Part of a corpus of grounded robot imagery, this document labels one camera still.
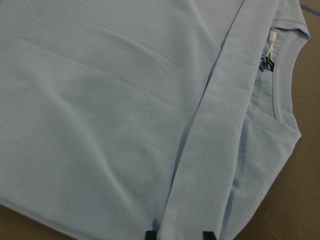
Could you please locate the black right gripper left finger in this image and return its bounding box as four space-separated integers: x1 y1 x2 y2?
144 230 158 240

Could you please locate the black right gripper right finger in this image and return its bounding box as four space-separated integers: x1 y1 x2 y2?
202 231 216 240

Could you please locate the light blue t-shirt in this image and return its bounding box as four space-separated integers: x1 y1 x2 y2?
0 0 312 240

